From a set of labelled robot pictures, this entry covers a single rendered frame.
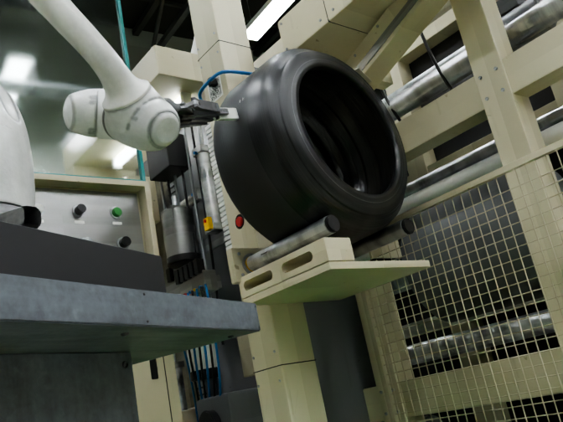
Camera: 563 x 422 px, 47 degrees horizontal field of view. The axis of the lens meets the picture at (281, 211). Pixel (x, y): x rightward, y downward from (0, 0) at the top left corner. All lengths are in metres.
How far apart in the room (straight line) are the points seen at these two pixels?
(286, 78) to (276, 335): 0.70
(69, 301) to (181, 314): 0.17
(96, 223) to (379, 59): 1.03
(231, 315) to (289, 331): 1.02
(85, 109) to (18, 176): 0.54
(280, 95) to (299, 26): 0.66
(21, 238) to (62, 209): 1.24
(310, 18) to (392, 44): 0.29
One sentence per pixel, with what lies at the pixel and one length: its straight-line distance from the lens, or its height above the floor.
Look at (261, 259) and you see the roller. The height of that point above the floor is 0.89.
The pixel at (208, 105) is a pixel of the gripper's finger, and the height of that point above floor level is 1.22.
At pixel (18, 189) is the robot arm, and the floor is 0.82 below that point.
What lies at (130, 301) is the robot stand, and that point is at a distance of 0.68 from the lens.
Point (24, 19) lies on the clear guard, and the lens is 2.25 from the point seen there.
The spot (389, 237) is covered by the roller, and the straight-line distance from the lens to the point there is 1.77.
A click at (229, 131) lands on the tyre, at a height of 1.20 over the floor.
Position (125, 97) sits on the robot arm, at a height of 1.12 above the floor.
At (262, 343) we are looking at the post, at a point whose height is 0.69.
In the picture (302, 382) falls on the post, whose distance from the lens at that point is 1.85.
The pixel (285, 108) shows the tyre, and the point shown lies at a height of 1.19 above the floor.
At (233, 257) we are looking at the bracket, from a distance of 1.77.
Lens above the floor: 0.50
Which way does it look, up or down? 17 degrees up
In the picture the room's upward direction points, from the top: 12 degrees counter-clockwise
